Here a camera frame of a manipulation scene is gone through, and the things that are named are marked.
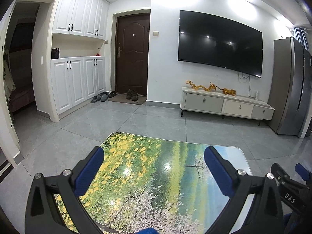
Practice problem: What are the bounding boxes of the white TV cabinet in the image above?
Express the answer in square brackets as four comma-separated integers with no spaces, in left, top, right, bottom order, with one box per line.
[180,87,274,121]

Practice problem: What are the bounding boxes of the silver double-door refrigerator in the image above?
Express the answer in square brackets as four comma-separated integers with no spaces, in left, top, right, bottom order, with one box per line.
[268,37,311,136]

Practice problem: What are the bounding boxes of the golden dragon figurine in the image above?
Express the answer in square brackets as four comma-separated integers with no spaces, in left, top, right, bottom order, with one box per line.
[186,80,237,96]

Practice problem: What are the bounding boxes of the grey slippers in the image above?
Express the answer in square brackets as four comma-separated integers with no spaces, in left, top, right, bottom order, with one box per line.
[91,91,117,103]

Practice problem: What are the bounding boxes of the brown doormat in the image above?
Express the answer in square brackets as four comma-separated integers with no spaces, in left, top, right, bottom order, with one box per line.
[108,94,146,105]

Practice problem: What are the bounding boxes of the brown shoes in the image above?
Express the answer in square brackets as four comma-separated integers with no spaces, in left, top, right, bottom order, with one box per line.
[126,89,139,101]

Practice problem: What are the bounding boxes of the white shoe cabinet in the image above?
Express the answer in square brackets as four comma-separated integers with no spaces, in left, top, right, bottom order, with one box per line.
[51,0,108,115]

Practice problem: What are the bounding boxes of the dark brown entrance door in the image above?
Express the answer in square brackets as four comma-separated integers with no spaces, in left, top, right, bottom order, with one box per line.
[115,13,150,95]

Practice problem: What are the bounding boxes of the black wall television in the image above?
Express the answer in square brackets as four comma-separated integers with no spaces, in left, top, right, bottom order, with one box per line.
[178,10,263,78]

